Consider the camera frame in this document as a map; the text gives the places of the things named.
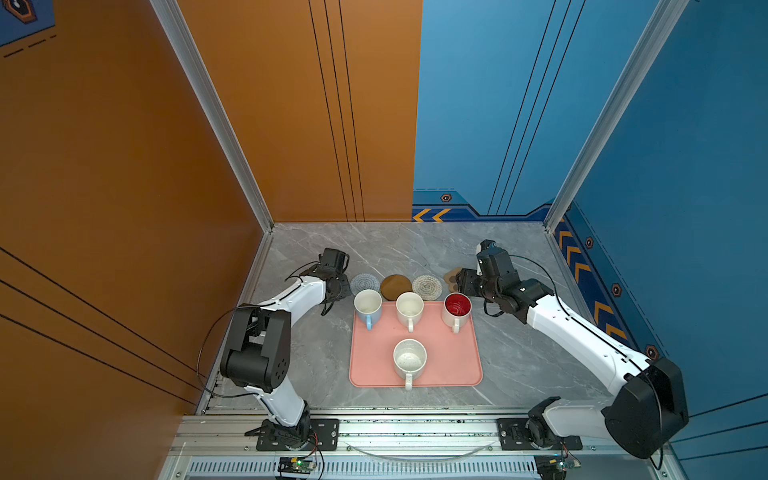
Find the left green circuit board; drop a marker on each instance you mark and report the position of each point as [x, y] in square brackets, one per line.
[296, 468]

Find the red interior mug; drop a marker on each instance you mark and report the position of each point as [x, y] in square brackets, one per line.
[456, 311]

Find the white patterned round coaster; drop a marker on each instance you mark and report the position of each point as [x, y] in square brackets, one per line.
[428, 287]

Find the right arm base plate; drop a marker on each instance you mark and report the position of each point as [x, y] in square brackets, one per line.
[515, 434]

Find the cream white mug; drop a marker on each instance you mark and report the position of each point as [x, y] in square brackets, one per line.
[410, 308]

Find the pink rectangular tray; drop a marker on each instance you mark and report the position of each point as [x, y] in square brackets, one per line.
[432, 355]

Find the right circuit board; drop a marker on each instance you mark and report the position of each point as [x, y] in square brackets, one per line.
[555, 467]

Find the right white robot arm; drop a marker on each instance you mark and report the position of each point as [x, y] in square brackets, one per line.
[646, 405]

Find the right aluminium corner post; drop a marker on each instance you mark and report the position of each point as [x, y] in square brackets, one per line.
[654, 36]

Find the paw print brown coaster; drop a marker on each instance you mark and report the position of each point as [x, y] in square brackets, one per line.
[454, 279]

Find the left aluminium corner post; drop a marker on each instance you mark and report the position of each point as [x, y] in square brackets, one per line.
[179, 35]

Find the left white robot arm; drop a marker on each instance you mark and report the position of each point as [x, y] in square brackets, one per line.
[257, 349]

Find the grey round patterned coaster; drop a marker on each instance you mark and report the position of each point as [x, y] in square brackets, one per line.
[364, 281]

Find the aluminium front rail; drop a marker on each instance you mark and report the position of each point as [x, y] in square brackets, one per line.
[381, 431]

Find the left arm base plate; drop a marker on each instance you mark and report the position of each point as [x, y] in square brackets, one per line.
[314, 432]

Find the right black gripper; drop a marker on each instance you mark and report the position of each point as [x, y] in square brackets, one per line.
[464, 283]

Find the white mug blue handle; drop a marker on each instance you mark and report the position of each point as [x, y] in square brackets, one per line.
[368, 305]

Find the aluminium corner post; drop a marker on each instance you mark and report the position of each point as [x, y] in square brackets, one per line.
[179, 35]
[654, 36]

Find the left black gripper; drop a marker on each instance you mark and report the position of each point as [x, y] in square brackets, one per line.
[345, 289]

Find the plain brown round coaster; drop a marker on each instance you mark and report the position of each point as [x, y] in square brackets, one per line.
[393, 286]

